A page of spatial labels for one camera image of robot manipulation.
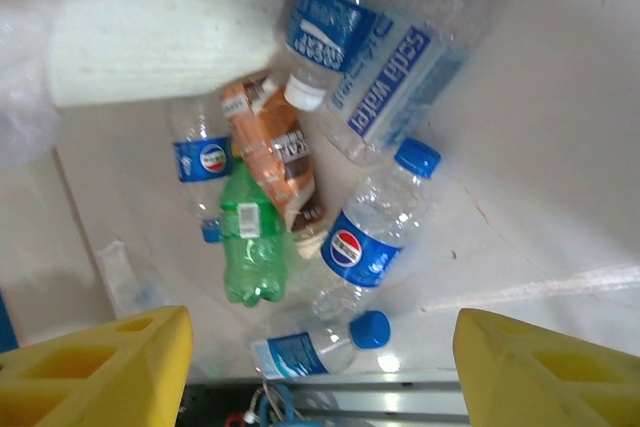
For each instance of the small clear bottle blue label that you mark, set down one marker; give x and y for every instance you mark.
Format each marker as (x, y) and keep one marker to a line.
(205, 159)

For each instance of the white round plastic bin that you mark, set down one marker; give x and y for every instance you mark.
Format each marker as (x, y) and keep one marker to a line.
(150, 47)

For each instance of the copper brown coffee bottle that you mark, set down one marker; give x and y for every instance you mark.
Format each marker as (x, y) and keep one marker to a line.
(272, 147)

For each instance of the green plastic bottle yellow cap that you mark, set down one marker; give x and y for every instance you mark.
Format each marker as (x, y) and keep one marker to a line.
(252, 257)

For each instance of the clear bottle Pepsi label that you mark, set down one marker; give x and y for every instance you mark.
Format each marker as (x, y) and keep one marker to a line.
(360, 247)

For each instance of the Pocari Sweat bottle white cap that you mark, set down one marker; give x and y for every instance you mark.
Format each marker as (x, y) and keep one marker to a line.
(325, 27)

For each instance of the clear plastic wrapper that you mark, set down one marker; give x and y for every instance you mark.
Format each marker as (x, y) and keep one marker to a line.
(117, 272)

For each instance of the aluminium table edge rail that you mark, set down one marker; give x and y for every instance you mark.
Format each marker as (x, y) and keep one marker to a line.
(375, 399)

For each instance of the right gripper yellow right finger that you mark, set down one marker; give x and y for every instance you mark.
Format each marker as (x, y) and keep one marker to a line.
(540, 382)

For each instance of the clear soda water bottle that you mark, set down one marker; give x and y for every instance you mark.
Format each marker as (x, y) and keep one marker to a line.
(395, 82)

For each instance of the water bottle light blue label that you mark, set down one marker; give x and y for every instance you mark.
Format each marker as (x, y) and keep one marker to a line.
(300, 354)

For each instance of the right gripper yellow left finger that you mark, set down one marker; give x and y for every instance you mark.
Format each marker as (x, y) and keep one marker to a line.
(90, 377)

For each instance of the clear plastic bin bag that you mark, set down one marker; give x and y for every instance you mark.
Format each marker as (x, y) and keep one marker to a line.
(25, 112)

